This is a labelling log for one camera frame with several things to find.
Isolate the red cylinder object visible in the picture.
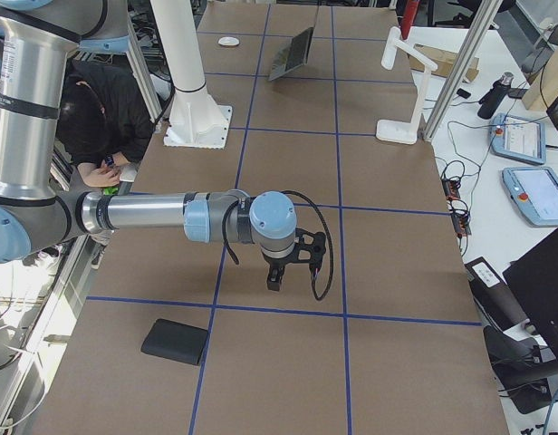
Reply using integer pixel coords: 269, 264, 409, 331
399, 0, 419, 40

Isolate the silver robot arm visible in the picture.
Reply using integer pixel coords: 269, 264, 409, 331
0, 1, 300, 290

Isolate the lower teach pendant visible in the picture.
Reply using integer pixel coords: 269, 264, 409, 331
502, 166, 558, 227

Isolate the black monitor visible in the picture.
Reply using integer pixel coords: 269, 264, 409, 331
504, 228, 558, 356

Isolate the black mouse pad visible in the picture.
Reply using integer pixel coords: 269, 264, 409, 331
140, 318, 208, 366

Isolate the grey laptop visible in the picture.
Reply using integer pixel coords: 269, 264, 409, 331
268, 5, 320, 82

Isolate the black water bottle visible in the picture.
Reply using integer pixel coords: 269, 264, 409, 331
477, 72, 514, 120

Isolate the white computer mouse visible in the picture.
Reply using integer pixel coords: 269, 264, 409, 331
217, 36, 240, 47

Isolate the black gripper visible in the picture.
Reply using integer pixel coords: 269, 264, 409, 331
261, 249, 297, 292

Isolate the black labelled box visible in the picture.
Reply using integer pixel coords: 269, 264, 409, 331
465, 257, 532, 334

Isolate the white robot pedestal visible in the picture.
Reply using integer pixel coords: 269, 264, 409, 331
151, 0, 232, 149

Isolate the white desk lamp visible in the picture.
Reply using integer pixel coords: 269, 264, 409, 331
375, 26, 439, 146

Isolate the aluminium frame post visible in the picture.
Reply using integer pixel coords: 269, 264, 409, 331
422, 0, 503, 142

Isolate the person in black jacket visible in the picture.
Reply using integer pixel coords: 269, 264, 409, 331
55, 60, 155, 188

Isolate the cardboard box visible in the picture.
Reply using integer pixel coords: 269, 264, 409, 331
414, 43, 479, 82

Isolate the upper teach pendant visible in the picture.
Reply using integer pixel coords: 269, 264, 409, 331
489, 112, 546, 165

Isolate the teach pendant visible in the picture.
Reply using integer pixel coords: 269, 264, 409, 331
502, 166, 558, 227
489, 112, 546, 165

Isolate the black power strip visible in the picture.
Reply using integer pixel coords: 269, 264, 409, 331
441, 178, 471, 238

